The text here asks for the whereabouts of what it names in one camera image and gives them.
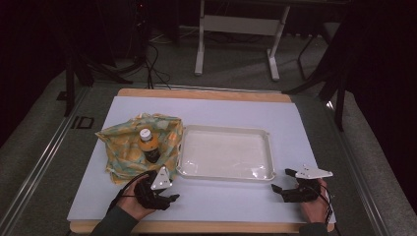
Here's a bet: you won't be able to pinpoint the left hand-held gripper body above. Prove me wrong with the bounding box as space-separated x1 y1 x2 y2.
134 166 173 211

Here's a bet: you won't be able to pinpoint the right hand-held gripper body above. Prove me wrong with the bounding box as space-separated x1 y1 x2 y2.
280 164 334 204

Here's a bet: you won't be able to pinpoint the person's left hand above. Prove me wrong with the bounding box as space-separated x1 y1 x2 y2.
116 178 155 221

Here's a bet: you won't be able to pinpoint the person's right hand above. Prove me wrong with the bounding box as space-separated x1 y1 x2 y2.
299 178 331 225

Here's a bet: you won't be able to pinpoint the orange drink bottle white cap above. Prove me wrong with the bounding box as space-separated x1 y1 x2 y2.
138 128 162 164

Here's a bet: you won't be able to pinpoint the white table mat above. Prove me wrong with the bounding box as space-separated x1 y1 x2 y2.
66 95 336 224

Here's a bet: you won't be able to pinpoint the yellow green patterned cloth bag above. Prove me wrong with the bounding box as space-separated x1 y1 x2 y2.
94 112 184 186

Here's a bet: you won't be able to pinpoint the white plastic tray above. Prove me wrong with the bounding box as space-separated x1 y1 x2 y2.
175 124 276 182

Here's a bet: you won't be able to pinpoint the black metal stand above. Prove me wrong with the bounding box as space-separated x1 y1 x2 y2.
282 62 349 133
58 48 134 118

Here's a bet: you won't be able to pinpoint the black chair leg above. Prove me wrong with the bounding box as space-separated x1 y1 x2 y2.
296 32 328 82

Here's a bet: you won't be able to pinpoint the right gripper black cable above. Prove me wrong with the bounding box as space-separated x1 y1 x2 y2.
318 183 342 236

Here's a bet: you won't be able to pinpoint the metal floor rail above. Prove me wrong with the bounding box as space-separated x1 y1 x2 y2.
324 99 391 236
0 86 91 236

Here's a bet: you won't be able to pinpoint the black floor cables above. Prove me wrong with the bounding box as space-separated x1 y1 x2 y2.
143 41 172 90

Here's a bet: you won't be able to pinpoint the white desk frame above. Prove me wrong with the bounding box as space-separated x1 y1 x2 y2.
194 0 291 83

